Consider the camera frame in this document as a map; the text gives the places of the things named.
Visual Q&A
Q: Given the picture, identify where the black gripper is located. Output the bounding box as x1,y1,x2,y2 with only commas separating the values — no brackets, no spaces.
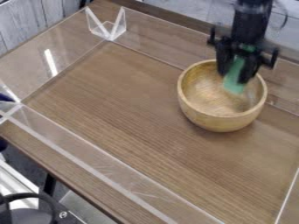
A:
207,26,279,84

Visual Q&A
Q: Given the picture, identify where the green rectangular block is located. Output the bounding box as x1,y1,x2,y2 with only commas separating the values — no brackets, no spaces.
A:
223,45,257,95

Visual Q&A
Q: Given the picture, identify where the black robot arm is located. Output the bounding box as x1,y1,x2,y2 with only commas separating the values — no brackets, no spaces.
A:
207,0,279,88

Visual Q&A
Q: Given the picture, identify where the wooden bowl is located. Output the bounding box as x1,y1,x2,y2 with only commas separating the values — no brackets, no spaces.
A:
177,59,267,132

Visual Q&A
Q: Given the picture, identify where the black table leg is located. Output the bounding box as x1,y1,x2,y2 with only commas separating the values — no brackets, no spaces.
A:
43,174,58,196

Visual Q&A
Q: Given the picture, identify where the clear acrylic corner bracket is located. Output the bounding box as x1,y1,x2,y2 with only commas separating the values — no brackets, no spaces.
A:
84,7,127,41

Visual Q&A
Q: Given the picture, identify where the clear acrylic tray wall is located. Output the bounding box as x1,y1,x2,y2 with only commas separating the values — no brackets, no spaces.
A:
0,81,225,224

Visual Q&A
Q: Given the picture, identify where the black cable loop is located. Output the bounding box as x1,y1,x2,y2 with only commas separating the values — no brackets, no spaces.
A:
0,192,59,224

